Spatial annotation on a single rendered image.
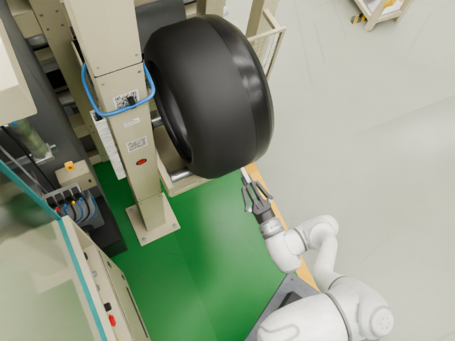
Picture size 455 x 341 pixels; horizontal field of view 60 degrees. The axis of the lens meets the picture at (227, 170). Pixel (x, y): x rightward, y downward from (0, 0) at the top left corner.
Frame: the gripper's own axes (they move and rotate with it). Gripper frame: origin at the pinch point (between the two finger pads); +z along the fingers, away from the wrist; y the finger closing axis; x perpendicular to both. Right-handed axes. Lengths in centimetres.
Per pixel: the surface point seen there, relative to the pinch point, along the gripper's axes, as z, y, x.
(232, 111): 15.6, 4.7, -34.1
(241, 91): 20.2, -0.3, -36.7
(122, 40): 31, 33, -66
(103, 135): 27, 44, -25
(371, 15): 94, -191, 105
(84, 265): -8, 65, -23
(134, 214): 22, 44, 108
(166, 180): 13.5, 27.6, 12.7
